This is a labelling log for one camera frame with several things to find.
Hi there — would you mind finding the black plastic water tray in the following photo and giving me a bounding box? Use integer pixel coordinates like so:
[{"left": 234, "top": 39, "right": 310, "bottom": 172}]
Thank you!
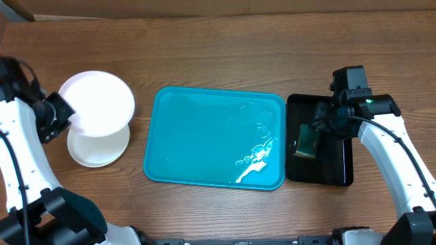
[{"left": 285, "top": 94, "right": 354, "bottom": 186}]

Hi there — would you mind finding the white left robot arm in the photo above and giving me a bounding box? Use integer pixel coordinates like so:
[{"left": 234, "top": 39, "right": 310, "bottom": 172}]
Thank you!
[{"left": 1, "top": 56, "right": 151, "bottom": 244}]

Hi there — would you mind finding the white plate with ketchup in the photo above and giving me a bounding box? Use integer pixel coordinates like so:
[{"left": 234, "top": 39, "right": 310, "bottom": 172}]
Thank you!
[{"left": 67, "top": 125, "right": 130, "bottom": 168}]

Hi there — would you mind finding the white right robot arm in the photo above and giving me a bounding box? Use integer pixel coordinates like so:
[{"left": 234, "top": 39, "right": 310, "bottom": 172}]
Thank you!
[{"left": 308, "top": 66, "right": 435, "bottom": 245}]

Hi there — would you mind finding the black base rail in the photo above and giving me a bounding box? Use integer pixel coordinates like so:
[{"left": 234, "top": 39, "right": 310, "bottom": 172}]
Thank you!
[{"left": 153, "top": 235, "right": 340, "bottom": 245}]

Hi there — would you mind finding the green yellow scrub sponge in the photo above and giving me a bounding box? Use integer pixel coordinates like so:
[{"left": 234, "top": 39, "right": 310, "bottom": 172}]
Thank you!
[{"left": 294, "top": 124, "right": 320, "bottom": 159}]

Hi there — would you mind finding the teal plastic tray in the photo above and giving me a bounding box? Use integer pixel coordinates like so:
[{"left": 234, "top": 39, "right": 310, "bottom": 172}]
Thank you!
[{"left": 143, "top": 86, "right": 286, "bottom": 191}]

